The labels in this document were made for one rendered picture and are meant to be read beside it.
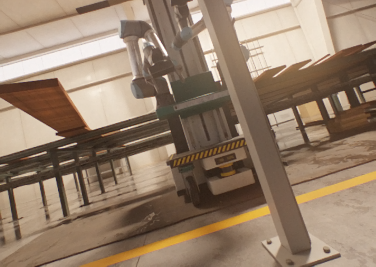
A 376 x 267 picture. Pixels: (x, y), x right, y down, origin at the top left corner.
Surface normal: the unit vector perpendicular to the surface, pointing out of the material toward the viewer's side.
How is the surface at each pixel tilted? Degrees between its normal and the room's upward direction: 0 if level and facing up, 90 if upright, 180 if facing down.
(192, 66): 90
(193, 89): 90
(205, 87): 90
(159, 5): 90
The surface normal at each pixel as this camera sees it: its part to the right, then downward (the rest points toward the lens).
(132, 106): 0.01, -0.10
